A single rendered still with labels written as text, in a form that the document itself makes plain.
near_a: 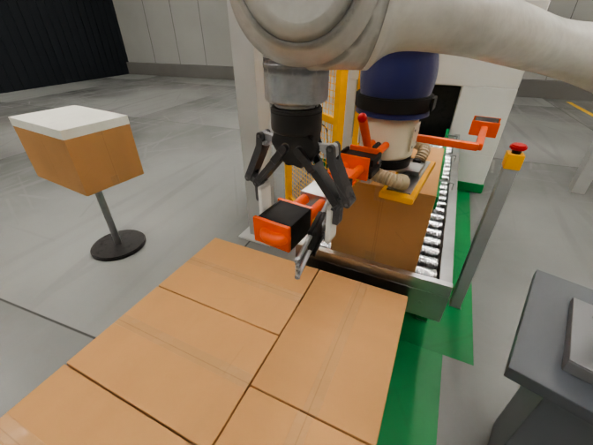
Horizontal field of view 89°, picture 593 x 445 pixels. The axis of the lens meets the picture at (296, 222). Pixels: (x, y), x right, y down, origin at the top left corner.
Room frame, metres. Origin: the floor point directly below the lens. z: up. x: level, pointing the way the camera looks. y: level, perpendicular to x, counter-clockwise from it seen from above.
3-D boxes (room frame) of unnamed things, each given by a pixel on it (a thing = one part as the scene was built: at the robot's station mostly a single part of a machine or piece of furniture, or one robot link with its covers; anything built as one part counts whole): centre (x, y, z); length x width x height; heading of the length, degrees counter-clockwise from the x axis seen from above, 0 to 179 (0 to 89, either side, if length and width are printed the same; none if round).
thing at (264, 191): (0.49, 0.06, 1.22); 0.03 x 0.01 x 0.07; 149
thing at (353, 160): (0.76, -0.16, 1.19); 0.10 x 0.08 x 0.06; 59
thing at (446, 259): (1.96, -1.11, 0.50); 2.31 x 0.05 x 0.19; 155
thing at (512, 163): (1.35, -1.01, 0.50); 0.07 x 0.07 x 1.00; 65
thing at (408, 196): (0.92, -0.37, 1.08); 0.34 x 0.10 x 0.05; 149
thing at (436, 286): (1.04, -0.32, 0.58); 0.70 x 0.03 x 0.06; 65
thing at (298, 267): (0.48, -0.06, 1.19); 0.31 x 0.03 x 0.05; 161
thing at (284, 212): (0.46, 0.02, 1.19); 0.08 x 0.07 x 0.05; 149
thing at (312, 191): (0.57, -0.05, 1.18); 0.07 x 0.07 x 0.04; 59
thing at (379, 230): (1.38, -0.48, 0.75); 0.60 x 0.40 x 0.40; 155
